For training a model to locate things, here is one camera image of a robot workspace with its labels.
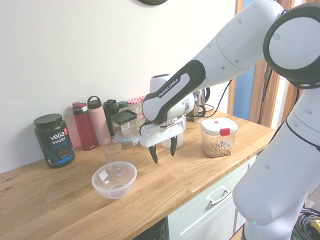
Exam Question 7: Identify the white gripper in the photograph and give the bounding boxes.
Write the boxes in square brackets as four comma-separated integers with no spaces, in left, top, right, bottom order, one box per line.
[139,117,187,165]

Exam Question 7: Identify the pink water bottle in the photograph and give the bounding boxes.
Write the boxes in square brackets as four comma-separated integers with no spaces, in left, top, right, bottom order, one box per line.
[86,95,112,146]

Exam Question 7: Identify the red water bottle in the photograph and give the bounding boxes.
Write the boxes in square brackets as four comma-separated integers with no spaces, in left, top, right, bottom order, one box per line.
[71,101,97,152]

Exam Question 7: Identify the glass food container teal lid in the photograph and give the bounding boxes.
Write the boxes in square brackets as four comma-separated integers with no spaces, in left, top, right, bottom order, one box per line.
[113,127,142,150]

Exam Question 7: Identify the short jar red checkered lid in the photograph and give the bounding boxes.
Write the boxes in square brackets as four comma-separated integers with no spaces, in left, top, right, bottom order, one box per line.
[134,113,146,130]

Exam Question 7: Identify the glass french press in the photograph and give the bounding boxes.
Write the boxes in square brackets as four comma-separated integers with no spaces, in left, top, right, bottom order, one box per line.
[186,102,207,123]

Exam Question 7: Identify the clear container with black lid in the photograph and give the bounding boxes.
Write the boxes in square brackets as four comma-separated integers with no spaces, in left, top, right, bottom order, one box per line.
[109,109,138,135]

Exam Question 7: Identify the clear drinking glass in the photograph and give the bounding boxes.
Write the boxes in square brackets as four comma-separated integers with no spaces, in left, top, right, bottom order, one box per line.
[100,136,124,172]

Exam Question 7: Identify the cereal container white red lid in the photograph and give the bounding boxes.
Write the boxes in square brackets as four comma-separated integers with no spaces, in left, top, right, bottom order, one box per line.
[200,117,239,159]

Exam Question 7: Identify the tall jar red checkered lid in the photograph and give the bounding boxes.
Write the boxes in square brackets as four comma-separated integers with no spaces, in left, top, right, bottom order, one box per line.
[126,95,147,118]

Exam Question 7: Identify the glass jar with green lid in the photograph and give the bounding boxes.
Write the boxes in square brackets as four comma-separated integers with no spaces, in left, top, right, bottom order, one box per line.
[117,100,130,113]

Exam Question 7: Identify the black shaker bottle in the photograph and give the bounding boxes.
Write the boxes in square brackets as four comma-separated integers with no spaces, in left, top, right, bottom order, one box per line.
[102,99,121,138]

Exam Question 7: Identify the steel electric kettle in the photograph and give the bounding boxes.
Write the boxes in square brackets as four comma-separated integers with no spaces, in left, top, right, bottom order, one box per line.
[193,87,212,111]

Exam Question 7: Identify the clear plastic bowl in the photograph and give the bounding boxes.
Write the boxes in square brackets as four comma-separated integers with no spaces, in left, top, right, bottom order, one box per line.
[91,161,138,200]

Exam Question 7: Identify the pale green cabinet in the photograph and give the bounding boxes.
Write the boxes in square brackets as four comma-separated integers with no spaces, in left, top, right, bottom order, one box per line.
[166,154,258,240]

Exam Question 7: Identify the dark appliance under counter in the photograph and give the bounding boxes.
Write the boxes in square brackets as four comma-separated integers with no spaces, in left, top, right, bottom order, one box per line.
[138,217,169,240]

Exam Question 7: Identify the blue door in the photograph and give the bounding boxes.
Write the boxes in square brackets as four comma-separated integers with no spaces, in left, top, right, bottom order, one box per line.
[227,66,256,123]

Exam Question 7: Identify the black Vega protein tub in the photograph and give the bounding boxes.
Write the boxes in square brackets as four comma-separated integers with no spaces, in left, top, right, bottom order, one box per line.
[33,113,76,169]

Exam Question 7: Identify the yellow plastic object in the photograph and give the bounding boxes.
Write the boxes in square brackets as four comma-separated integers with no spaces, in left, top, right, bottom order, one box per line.
[308,218,320,236]

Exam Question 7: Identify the metal drawer handle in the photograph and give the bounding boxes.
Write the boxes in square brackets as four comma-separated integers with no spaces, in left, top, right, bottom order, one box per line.
[206,188,232,206]

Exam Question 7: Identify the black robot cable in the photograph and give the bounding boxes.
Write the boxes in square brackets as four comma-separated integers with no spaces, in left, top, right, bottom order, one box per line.
[186,79,232,120]

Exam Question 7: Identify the wooden door frame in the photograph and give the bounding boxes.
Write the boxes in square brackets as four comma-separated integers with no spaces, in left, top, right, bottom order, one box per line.
[234,0,305,133]

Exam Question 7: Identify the black round wall object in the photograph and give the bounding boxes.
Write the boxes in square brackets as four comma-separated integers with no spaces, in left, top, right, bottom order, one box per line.
[136,0,169,6]

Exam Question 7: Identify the coiled black cables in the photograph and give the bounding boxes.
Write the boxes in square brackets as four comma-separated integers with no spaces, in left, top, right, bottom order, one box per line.
[292,206,320,240]

